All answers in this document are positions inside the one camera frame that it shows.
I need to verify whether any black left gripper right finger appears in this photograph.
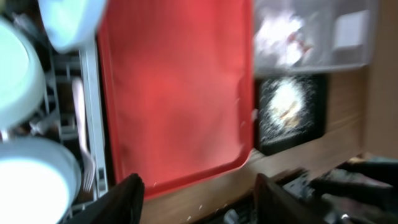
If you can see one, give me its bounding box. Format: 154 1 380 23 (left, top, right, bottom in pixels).
253 174 327 224

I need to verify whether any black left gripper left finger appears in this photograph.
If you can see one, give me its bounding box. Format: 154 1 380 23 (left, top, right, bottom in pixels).
66 174 145 224

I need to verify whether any white plastic fork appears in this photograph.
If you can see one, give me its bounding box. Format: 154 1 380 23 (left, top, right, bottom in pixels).
72 78 95 192

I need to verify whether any light blue small bowl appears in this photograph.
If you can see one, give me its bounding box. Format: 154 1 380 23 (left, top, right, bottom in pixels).
1 138 81 223

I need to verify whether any rice food waste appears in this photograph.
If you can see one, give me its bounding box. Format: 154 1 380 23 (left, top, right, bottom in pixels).
259 77 315 144

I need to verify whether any red snack wrapper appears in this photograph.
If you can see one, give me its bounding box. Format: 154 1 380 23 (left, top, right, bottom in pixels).
287 30 313 54

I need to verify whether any light green bowl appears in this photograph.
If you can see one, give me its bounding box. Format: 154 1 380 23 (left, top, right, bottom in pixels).
1 17 46 129

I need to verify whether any white tissue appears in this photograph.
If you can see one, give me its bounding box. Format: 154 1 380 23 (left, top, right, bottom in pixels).
254 10 309 68

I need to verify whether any light blue plate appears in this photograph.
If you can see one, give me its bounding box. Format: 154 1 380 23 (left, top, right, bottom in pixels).
38 0 108 54

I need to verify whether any grey plastic dishwasher rack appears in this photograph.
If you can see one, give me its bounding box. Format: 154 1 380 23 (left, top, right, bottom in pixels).
0 0 109 224

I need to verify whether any black plastic tray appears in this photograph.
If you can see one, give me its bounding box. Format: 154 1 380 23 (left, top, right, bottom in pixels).
254 73 328 156

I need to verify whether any red plastic tray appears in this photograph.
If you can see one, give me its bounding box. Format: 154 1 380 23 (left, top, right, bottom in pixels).
98 0 254 199

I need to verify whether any clear plastic bin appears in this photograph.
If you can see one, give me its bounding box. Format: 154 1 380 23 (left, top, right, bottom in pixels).
253 0 379 78

